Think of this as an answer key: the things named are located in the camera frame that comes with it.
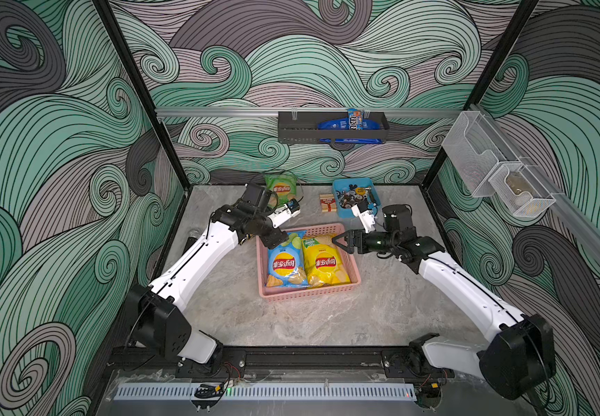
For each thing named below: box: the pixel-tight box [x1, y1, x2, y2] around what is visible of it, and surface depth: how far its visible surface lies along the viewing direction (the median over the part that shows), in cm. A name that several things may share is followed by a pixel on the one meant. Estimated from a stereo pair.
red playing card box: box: [319, 194, 338, 214], surface depth 115 cm
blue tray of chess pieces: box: [332, 178, 382, 218], surface depth 119 cm
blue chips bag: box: [266, 230, 309, 288], surface depth 87 cm
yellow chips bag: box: [301, 234, 351, 288], surface depth 90 cm
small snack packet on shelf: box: [348, 107, 364, 130], surface depth 92 cm
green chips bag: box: [264, 173, 298, 209], surface depth 113 cm
